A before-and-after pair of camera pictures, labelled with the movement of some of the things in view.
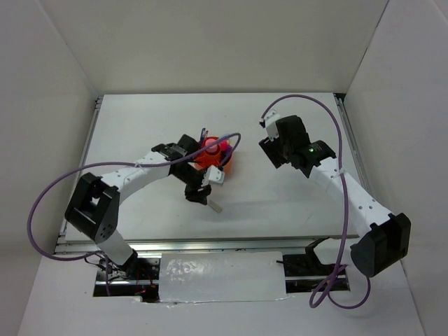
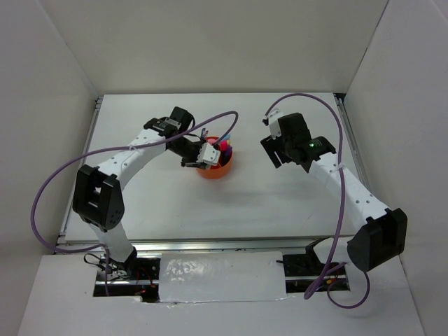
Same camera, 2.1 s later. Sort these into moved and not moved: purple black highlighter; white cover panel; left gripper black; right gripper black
Moved: left gripper black
Not moved: white cover panel; right gripper black; purple black highlighter
